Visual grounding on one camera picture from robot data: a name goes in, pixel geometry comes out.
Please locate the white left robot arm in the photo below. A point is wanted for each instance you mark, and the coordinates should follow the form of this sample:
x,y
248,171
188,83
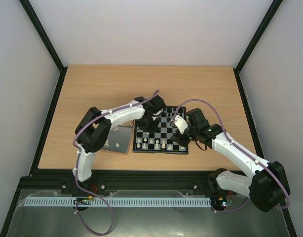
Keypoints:
x,y
93,130

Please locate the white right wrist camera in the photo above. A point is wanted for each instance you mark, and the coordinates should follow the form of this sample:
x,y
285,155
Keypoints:
x,y
180,123

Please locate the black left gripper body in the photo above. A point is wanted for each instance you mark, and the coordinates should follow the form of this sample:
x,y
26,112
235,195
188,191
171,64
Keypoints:
x,y
147,125

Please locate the light blue cable duct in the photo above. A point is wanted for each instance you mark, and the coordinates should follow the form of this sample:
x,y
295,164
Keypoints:
x,y
118,202

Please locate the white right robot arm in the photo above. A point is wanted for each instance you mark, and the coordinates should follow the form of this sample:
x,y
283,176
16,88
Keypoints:
x,y
264,183

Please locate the black white chess board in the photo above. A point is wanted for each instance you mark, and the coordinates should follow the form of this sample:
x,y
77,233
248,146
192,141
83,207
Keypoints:
x,y
163,132

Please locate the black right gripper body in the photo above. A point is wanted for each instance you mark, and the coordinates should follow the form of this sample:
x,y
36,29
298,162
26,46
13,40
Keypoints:
x,y
180,138

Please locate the dark cork-edged tray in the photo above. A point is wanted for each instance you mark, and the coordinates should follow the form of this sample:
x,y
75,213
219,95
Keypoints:
x,y
122,136

